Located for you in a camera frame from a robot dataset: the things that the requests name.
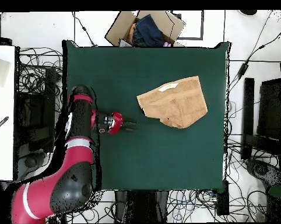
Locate dark green table cloth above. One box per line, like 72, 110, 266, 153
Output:
62, 40, 231, 192

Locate black ridged tool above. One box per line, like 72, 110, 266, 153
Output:
0, 115, 10, 135

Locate black flat panel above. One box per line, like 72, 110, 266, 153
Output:
257, 78, 281, 141

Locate black equipment rack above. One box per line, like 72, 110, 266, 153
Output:
15, 67, 62, 153

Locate white table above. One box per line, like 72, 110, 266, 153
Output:
0, 45, 15, 181

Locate black upright post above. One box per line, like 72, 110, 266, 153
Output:
241, 77, 255, 160

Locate orange terry towel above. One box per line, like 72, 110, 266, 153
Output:
136, 75, 208, 129

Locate orange cloth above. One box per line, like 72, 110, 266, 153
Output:
127, 23, 136, 44

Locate brown cardboard box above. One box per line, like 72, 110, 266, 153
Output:
104, 10, 186, 47

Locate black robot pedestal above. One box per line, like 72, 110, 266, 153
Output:
114, 191, 170, 222

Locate dark blue jeans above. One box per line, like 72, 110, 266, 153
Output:
132, 13, 165, 47

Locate black power adapter with cable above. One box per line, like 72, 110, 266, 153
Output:
229, 25, 281, 90

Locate black rectangular box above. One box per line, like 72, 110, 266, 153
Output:
215, 180, 230, 216

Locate black office chair base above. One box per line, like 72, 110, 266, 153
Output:
17, 151, 48, 180
245, 158, 281, 187

